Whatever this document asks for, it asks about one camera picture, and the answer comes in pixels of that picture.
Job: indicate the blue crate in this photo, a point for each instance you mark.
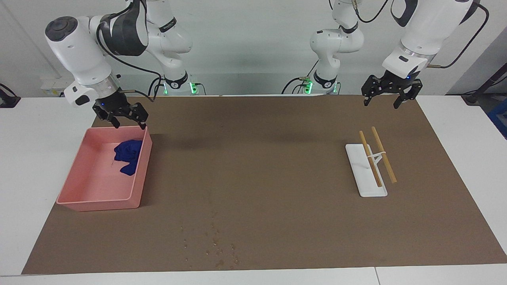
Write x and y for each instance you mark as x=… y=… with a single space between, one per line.
x=500 y=118

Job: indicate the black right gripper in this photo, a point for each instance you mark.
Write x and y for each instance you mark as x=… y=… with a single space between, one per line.
x=113 y=106

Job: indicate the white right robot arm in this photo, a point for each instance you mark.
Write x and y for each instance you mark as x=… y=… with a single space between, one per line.
x=79 y=47

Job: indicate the black table clamp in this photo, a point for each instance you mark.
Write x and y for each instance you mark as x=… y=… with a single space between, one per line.
x=8 y=99

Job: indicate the pink plastic bin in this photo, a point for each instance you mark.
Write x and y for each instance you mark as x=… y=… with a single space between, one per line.
x=95 y=186

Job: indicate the white wall socket box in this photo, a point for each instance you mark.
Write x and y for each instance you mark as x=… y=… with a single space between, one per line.
x=55 y=85

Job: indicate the brown table mat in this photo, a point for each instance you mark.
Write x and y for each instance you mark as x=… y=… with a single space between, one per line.
x=257 y=178

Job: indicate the wooden rack rod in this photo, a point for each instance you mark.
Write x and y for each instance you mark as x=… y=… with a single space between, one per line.
x=372 y=163
x=386 y=160

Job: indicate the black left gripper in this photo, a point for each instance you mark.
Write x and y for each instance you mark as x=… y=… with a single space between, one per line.
x=396 y=84

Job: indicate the black stand leg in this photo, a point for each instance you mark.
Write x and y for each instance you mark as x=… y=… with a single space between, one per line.
x=485 y=85

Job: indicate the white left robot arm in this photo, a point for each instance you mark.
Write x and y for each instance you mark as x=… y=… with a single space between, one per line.
x=336 y=39

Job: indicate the white towel rack base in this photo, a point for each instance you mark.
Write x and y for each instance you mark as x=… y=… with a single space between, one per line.
x=370 y=186

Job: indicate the dark blue towel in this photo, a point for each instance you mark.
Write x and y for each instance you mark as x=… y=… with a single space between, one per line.
x=128 y=154

